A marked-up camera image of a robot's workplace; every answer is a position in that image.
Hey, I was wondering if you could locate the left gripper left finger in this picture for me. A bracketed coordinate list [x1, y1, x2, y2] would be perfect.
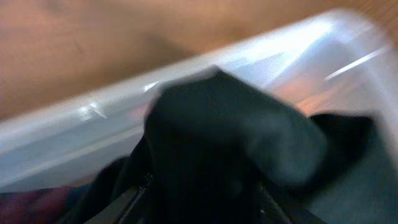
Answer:
[85, 174, 152, 224]

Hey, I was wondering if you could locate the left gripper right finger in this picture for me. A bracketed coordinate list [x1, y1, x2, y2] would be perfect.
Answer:
[254, 183, 326, 224]

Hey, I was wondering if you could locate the red navy plaid shirt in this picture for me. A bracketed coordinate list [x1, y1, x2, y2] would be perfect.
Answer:
[1, 185, 90, 224]

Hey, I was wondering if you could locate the large black garment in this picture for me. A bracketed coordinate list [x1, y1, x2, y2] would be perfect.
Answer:
[58, 67, 398, 224]

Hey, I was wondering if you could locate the clear plastic storage bin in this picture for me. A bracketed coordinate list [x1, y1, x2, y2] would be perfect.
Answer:
[1, 9, 397, 193]

